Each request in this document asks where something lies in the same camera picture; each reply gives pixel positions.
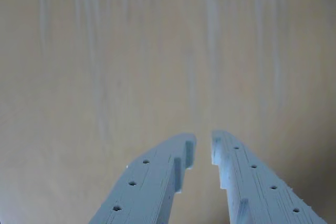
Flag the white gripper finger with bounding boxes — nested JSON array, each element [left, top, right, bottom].
[[210, 129, 329, 224], [88, 132, 197, 224]]

